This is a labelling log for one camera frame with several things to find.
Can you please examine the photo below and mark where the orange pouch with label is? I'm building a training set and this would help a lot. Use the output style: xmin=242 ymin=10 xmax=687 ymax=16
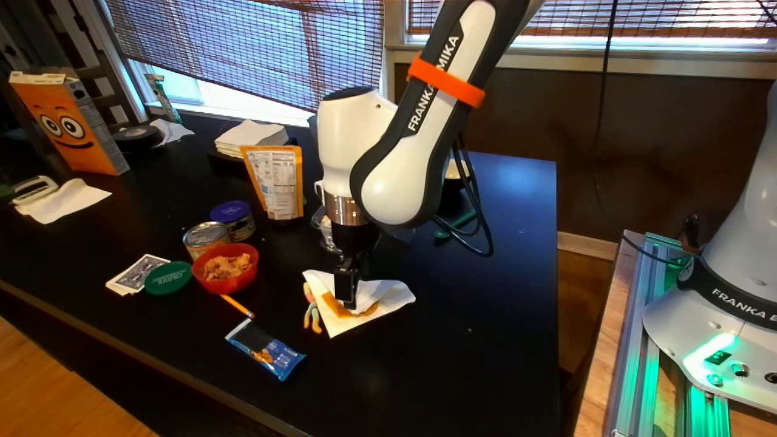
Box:
xmin=238 ymin=144 xmax=306 ymax=224

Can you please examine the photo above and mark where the black round disc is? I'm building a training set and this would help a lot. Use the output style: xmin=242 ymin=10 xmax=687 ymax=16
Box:
xmin=111 ymin=118 xmax=166 ymax=154

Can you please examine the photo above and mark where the aluminium robot stand frame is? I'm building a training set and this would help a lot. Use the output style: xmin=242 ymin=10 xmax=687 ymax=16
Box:
xmin=602 ymin=229 xmax=777 ymax=437

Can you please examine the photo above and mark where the jar with blue lid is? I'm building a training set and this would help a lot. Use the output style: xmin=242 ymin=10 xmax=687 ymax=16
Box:
xmin=208 ymin=199 xmax=258 ymax=242

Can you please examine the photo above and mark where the silver tin can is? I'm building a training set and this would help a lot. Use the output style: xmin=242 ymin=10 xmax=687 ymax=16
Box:
xmin=181 ymin=218 xmax=233 ymax=262

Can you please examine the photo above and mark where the white paper napkin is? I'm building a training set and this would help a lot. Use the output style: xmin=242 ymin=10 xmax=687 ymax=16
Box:
xmin=301 ymin=268 xmax=420 ymax=341

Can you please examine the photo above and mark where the orange cartoon face box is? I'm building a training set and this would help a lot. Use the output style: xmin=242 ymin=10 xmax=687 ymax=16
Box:
xmin=8 ymin=69 xmax=131 ymax=178

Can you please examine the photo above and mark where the black white card packet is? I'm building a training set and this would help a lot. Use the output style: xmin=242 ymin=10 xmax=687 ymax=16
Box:
xmin=102 ymin=252 xmax=172 ymax=299

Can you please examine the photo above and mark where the black hanging cable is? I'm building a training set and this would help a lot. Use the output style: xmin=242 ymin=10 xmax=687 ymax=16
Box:
xmin=587 ymin=0 xmax=622 ymax=220

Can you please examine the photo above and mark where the red bowl with snacks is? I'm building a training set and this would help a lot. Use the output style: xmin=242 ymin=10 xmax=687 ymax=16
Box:
xmin=189 ymin=240 xmax=263 ymax=296

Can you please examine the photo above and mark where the white paper sheet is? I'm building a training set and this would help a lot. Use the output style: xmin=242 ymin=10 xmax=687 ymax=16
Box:
xmin=12 ymin=178 xmax=115 ymax=225

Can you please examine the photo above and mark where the green round lid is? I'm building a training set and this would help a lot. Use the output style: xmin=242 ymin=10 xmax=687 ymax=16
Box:
xmin=144 ymin=259 xmax=194 ymax=299

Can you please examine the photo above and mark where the small white device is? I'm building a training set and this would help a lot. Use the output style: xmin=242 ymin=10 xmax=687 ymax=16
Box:
xmin=8 ymin=173 xmax=60 ymax=203

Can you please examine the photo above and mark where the orange pencil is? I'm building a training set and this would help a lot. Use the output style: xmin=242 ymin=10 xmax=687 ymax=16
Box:
xmin=217 ymin=292 xmax=256 ymax=321

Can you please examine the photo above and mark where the blue snack bar wrapper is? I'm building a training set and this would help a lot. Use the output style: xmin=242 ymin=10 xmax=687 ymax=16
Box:
xmin=223 ymin=316 xmax=309 ymax=384

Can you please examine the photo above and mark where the narrow bamboo window blind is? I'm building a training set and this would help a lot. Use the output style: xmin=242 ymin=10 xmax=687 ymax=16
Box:
xmin=404 ymin=0 xmax=777 ymax=38

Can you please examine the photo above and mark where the small white paper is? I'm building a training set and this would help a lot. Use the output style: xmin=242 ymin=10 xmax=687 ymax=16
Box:
xmin=149 ymin=116 xmax=198 ymax=149

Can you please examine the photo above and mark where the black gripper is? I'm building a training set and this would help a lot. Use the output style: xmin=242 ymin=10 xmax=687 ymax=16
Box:
xmin=329 ymin=220 xmax=381 ymax=314

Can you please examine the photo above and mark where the orange velcro strap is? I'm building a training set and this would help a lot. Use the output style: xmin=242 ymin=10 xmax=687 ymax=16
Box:
xmin=405 ymin=55 xmax=489 ymax=110

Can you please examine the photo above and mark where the large bamboo window blind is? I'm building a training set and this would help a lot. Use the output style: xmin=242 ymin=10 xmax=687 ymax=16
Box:
xmin=105 ymin=0 xmax=386 ymax=115

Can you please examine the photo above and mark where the golden brown pastry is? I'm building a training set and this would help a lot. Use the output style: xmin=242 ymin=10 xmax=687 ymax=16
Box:
xmin=320 ymin=290 xmax=383 ymax=321

